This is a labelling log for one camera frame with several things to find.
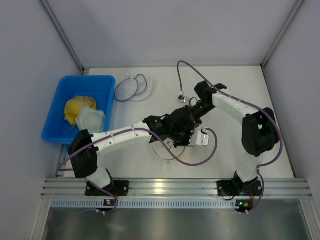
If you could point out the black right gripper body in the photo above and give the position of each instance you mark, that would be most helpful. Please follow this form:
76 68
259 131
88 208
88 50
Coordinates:
205 105

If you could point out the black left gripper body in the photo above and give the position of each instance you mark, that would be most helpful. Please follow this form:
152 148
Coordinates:
183 139

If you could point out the white mesh laundry bag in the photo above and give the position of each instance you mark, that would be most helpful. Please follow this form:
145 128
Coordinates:
161 151
135 88

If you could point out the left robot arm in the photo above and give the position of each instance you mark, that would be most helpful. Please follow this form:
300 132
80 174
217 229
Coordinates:
87 148

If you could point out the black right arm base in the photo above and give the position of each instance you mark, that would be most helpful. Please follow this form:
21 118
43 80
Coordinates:
237 188

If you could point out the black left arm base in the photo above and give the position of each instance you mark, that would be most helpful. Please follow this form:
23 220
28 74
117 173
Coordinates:
112 187

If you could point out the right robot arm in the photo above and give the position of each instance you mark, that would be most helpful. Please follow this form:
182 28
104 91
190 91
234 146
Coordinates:
259 135

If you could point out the pale green bra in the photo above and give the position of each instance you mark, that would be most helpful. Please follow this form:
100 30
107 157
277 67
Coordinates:
91 119

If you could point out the yellow bra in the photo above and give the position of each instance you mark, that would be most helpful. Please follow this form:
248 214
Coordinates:
75 105

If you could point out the blue plastic bin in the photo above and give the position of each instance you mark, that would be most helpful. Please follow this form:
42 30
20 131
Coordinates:
99 87

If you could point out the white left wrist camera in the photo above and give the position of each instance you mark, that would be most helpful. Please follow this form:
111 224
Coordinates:
202 138

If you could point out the aluminium front rail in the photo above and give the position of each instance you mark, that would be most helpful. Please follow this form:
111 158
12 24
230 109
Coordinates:
274 188

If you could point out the perforated cable tray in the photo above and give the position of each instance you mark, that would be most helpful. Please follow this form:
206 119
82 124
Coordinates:
136 203

